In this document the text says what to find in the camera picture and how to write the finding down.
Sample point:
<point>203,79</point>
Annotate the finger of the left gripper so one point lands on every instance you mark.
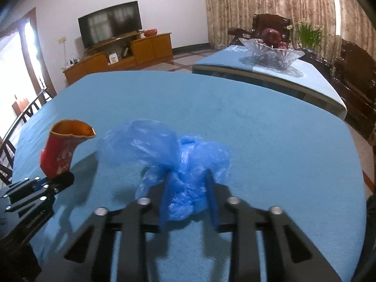
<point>51,188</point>
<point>22,189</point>

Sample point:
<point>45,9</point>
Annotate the red apple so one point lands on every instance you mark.
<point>271,37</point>

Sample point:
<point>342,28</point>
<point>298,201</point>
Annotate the far dark wooden armchair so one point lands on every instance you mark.
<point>259,24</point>

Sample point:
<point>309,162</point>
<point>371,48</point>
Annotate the red bowl on cabinet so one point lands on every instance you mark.
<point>150,32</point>

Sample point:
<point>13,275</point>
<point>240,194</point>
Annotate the black flat television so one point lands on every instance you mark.
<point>109,23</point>

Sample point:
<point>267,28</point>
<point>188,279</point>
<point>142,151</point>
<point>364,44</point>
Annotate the green potted plant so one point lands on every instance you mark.
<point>307,35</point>

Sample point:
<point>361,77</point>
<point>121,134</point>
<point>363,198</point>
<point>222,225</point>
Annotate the dark wooden armchair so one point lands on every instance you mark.
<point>354,81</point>
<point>259,24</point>

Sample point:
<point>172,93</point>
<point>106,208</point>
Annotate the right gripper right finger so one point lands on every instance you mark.
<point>264,242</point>

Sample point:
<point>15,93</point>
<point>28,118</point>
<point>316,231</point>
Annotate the red paper cup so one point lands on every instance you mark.
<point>64,137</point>

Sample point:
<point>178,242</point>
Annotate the coffee table with blue cloth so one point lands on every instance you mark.
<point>300,80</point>

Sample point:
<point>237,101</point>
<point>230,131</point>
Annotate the blue tablecloth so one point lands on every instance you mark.
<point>284,152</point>

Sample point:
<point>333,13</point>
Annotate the blue plastic bag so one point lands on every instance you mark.
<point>182,161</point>

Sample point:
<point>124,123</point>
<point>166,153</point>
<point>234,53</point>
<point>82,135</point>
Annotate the glass fruit bowl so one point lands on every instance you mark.
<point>278,58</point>

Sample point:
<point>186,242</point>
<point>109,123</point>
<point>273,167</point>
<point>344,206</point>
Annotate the beige patterned curtains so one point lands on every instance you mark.
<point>339,19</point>

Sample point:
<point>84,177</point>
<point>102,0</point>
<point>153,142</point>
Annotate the wooden TV cabinet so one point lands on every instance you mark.
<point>129,51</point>

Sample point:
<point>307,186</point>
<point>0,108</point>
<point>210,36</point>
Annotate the dark wooden side chair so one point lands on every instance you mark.
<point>11,139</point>

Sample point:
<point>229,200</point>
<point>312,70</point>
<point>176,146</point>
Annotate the near dark wooden armchair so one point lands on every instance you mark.
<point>354,81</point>

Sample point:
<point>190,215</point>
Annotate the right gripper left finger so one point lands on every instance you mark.
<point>112,241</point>

